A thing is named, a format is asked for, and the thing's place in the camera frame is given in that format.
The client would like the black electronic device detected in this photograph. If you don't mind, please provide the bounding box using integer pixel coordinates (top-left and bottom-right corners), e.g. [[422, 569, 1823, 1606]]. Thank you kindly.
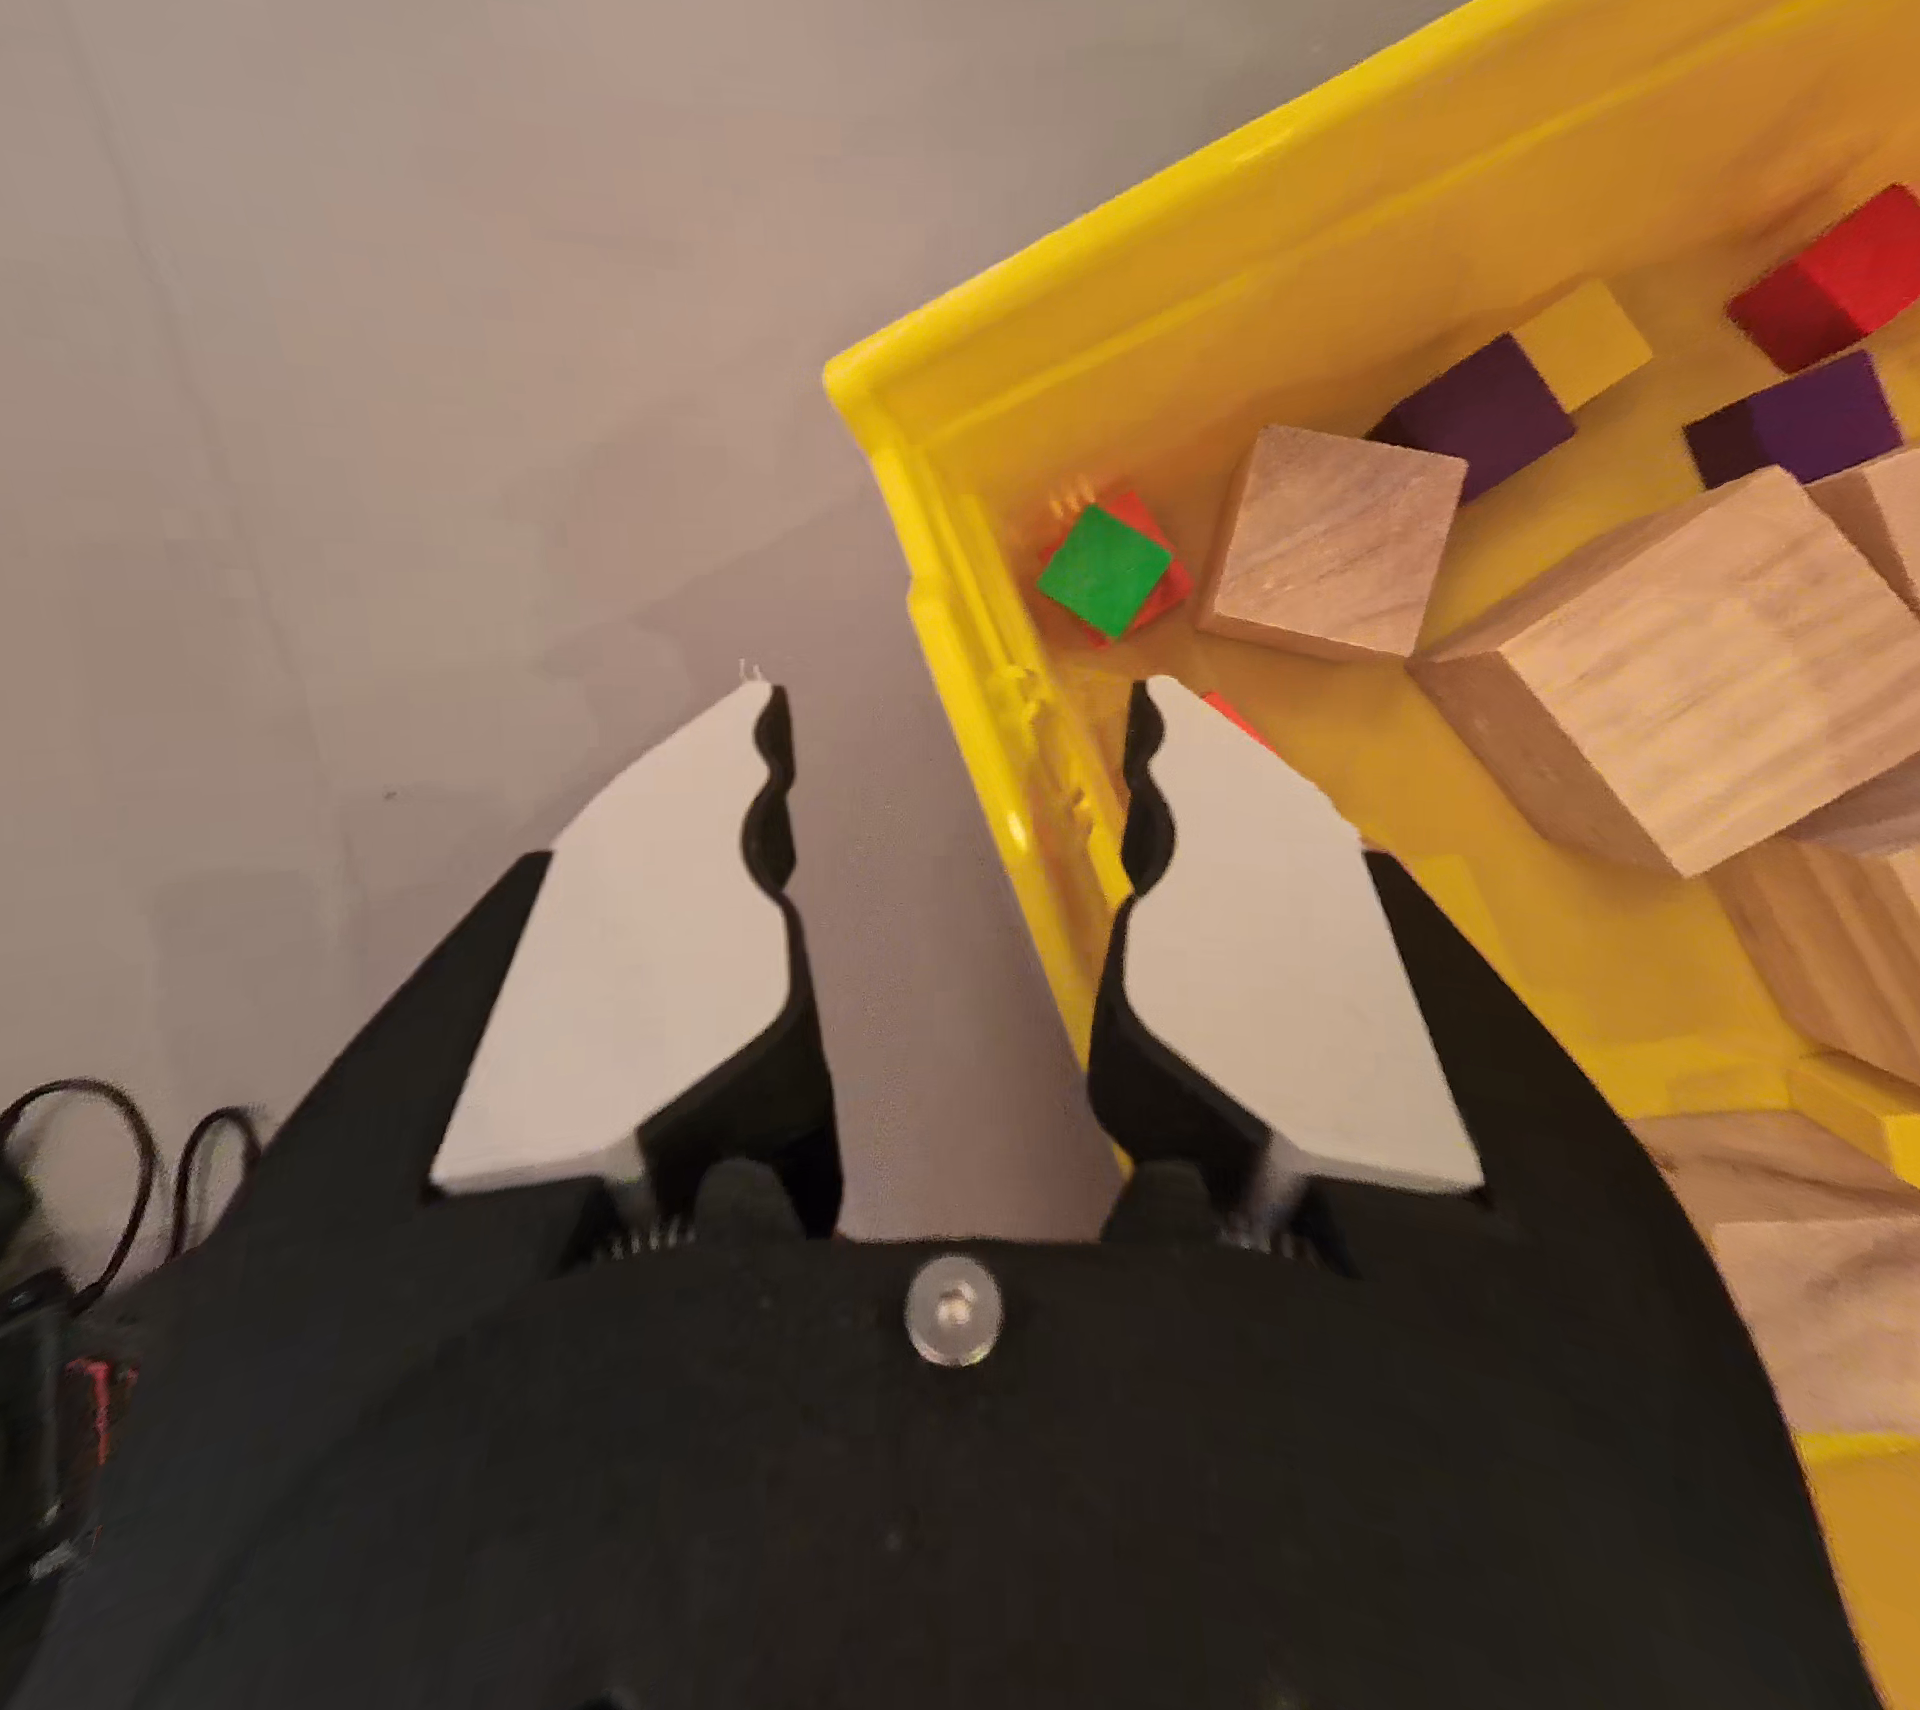
[[0, 1266, 140, 1593]]

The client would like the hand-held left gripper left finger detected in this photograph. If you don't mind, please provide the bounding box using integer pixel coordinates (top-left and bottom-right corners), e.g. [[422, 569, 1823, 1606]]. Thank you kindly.
[[427, 682, 846, 1243]]

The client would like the pile of wooden cubes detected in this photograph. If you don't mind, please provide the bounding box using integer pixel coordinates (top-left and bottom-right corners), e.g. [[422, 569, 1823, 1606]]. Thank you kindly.
[[1034, 182, 1920, 1442]]

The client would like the yellow plastic box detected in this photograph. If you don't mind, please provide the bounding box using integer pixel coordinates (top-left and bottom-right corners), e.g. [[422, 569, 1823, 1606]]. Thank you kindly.
[[821, 0, 1920, 1710]]

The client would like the black cable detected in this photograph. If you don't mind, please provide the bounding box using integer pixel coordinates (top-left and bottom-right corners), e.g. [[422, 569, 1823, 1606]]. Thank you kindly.
[[0, 1077, 265, 1311]]

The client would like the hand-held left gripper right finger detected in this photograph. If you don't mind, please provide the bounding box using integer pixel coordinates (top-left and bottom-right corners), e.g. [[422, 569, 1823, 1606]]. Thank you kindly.
[[1083, 675, 1490, 1243]]

